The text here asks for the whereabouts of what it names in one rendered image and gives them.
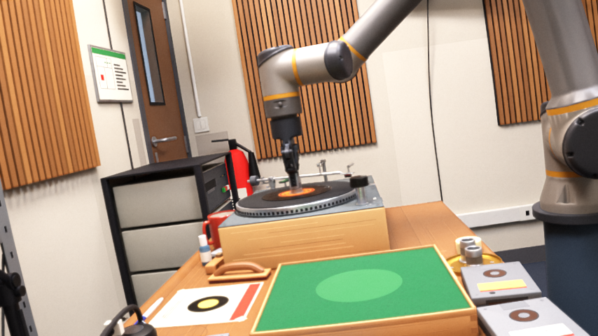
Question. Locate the yellow round dish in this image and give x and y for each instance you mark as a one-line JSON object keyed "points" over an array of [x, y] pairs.
{"points": [[455, 262]]}

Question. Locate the red fire extinguisher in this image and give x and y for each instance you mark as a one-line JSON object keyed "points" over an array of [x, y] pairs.
{"points": [[240, 170]]}

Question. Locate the brown door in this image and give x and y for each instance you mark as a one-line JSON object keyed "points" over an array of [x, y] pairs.
{"points": [[166, 121]]}

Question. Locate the green felt cue tray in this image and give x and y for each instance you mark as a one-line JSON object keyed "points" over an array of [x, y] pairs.
{"points": [[364, 285]]}

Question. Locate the white pen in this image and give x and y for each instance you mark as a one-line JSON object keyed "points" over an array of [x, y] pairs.
{"points": [[150, 309]]}

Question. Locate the white bottle with blue band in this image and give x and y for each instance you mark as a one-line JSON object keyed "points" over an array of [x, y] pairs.
{"points": [[204, 252]]}

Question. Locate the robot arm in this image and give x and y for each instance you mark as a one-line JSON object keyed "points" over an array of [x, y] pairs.
{"points": [[556, 51]]}

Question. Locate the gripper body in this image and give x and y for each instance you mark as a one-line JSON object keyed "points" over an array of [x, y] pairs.
{"points": [[285, 126]]}

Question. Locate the white wall trunking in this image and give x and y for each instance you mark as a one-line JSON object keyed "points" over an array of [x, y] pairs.
{"points": [[495, 216]]}

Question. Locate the grey metal shelf frame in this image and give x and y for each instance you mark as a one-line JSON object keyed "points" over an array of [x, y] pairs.
{"points": [[11, 280]]}

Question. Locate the small wooden block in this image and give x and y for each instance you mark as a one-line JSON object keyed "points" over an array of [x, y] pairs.
{"points": [[214, 265]]}

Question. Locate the grey cartridge with white label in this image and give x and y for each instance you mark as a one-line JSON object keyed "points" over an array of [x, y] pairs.
{"points": [[528, 320]]}

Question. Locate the wooden slat acoustic panel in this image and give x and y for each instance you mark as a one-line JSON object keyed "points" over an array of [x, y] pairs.
{"points": [[42, 88], [336, 107], [514, 65]]}

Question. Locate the black strobe-dotted platter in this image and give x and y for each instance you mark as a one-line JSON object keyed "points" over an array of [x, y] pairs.
{"points": [[327, 198]]}

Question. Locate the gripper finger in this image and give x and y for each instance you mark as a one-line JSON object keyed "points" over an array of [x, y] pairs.
{"points": [[294, 168], [284, 152]]}

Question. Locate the grey wall box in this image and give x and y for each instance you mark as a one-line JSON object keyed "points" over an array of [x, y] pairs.
{"points": [[210, 142]]}

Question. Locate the white light switch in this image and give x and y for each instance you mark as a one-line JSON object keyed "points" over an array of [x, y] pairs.
{"points": [[201, 124]]}

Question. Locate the grey cylinder adapter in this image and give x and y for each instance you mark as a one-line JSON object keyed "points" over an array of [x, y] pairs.
{"points": [[473, 256], [467, 244]]}

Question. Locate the silver tonearm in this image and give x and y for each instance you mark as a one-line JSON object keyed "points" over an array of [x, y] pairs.
{"points": [[322, 175]]}

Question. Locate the black headphones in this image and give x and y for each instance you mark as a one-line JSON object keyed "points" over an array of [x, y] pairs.
{"points": [[135, 329]]}

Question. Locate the red mug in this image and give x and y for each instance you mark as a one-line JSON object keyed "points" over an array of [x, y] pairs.
{"points": [[217, 229]]}

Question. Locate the wooden turntable body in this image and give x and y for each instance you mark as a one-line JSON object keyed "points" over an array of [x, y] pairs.
{"points": [[303, 238]]}

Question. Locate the white wall pipe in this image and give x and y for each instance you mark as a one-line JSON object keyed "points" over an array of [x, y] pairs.
{"points": [[190, 56]]}

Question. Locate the black single with orange label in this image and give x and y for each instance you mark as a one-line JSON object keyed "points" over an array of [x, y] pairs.
{"points": [[314, 190]]}

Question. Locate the silver cue lift lever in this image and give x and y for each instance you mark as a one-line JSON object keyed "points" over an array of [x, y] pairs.
{"points": [[322, 167]]}

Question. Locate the black equipment rack cabinet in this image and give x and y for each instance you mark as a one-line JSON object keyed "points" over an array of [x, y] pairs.
{"points": [[154, 205]]}

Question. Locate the white wall sign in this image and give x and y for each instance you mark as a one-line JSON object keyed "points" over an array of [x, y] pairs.
{"points": [[110, 74]]}

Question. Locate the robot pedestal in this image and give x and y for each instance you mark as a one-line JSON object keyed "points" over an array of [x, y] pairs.
{"points": [[572, 275]]}

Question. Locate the grey cartridge with yellow label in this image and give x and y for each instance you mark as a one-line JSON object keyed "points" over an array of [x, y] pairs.
{"points": [[500, 282]]}

